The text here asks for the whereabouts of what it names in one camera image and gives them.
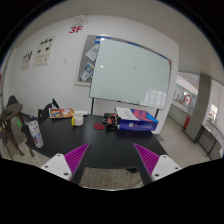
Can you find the black office chair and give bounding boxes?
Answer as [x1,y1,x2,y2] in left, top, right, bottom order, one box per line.
[38,99,59,124]

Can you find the black red small device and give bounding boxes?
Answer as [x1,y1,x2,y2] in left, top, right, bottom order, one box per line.
[103,113,118,130]

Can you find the white wall poster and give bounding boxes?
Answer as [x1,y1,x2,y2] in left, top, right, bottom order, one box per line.
[33,36,56,67]
[20,51,32,70]

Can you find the white mug yellow handle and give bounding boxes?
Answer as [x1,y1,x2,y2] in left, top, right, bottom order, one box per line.
[71,112,84,126]

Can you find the white wall poster left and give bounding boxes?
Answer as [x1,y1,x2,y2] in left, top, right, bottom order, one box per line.
[20,51,32,70]

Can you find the colourful picture book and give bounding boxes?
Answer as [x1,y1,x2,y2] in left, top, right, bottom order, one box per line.
[49,108,74,119]

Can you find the wooden round side table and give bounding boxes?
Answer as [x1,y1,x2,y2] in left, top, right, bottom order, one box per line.
[0,103,24,156]

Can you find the large white whiteboard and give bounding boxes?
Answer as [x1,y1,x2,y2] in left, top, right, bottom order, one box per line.
[90,38,171,110]

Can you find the clear plastic water bottle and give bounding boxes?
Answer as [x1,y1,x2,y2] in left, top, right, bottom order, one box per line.
[28,116,44,148]

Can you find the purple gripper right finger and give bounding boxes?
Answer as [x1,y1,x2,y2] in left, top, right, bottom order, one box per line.
[132,143,183,182]

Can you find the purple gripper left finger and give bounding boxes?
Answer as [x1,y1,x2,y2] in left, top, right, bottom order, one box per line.
[40,142,91,182]

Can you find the red round coaster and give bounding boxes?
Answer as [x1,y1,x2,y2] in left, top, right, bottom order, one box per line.
[93,123,104,130]

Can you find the white wall poster right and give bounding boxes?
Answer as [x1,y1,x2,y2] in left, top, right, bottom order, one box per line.
[33,36,56,67]

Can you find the blue white cardboard box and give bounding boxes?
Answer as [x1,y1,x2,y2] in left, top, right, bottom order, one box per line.
[115,107,158,131]

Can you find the red 3F wall sign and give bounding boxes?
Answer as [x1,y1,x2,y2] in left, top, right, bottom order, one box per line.
[69,26,83,34]

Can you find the grey pin board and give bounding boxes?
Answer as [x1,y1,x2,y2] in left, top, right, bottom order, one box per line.
[75,35,99,86]

